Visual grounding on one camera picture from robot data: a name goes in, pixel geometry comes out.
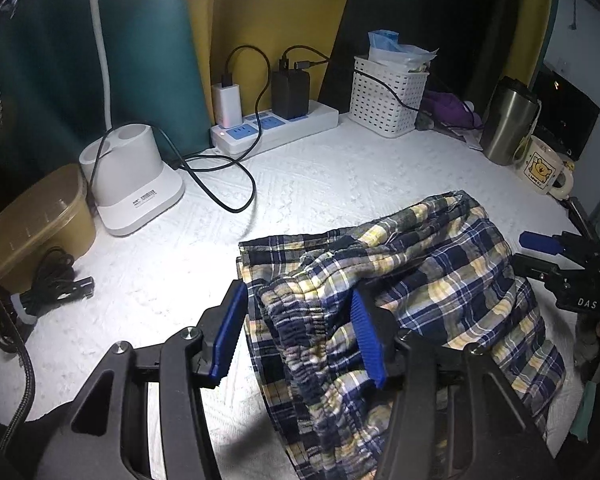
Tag stainless steel tumbler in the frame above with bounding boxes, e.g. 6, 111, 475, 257
480, 76, 541, 166

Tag yellow curtain left panel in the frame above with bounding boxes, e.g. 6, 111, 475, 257
186, 0, 347, 113

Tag blue tissue pack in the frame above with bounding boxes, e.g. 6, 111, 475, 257
368, 29, 438, 72

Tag black coiled cable bundle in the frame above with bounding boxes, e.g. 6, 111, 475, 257
0, 246, 96, 356

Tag blue yellow plaid pants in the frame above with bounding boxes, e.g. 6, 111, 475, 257
239, 191, 566, 479

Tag teal curtain left panel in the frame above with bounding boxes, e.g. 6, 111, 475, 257
0, 0, 210, 179

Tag white phone charger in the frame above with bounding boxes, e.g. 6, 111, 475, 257
212, 84, 242, 129

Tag cream bear mug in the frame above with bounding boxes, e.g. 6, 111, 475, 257
514, 136, 573, 200

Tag white power strip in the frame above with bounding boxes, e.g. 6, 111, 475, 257
210, 101, 339, 159

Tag yellow curtain panel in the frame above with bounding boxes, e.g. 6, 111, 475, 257
186, 0, 347, 113
502, 0, 553, 87

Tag tan plastic lidded box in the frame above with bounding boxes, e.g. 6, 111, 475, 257
0, 164, 95, 292

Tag white desk lamp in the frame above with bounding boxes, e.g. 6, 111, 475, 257
79, 0, 185, 236

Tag white perforated storage basket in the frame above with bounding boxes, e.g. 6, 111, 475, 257
349, 56, 429, 139

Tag yellow curtain right panel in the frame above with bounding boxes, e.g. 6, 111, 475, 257
502, 0, 553, 87

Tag purple plush toy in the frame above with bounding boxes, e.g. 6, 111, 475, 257
420, 90, 483, 129

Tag black power adapter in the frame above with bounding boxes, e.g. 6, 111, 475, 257
271, 56, 310, 120

